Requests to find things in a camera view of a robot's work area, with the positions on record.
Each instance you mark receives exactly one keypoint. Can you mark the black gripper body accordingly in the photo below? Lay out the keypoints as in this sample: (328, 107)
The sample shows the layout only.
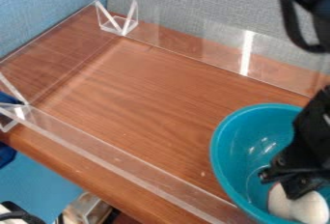
(294, 162)

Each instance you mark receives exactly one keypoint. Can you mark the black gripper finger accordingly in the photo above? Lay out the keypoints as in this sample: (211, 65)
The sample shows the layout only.
(296, 187)
(318, 183)

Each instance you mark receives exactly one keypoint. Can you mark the white and orange toy mushroom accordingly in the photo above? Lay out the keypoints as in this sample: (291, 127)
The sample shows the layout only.
(308, 209)

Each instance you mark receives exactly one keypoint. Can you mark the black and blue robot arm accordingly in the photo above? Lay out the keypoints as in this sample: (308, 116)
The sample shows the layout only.
(311, 123)

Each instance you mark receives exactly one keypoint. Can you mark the blue plastic bowl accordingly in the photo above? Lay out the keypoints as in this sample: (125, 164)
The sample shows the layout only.
(246, 140)

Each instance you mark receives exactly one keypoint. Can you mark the clear acrylic table barrier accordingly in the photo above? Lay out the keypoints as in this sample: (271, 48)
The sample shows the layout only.
(124, 109)

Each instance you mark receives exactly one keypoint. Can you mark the black and white wheel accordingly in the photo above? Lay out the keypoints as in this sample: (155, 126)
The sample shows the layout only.
(12, 214)

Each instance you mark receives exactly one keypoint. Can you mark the dark blue object at left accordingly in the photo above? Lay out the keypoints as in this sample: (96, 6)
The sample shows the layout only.
(8, 103)

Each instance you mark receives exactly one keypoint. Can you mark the metal frame under table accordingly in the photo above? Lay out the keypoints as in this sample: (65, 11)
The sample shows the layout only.
(85, 210)

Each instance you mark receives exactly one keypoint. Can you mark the clear acrylic corner bracket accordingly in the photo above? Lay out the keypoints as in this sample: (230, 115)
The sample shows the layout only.
(115, 24)

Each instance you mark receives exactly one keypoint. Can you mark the clear acrylic left bracket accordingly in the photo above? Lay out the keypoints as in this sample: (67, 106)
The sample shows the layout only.
(20, 113)

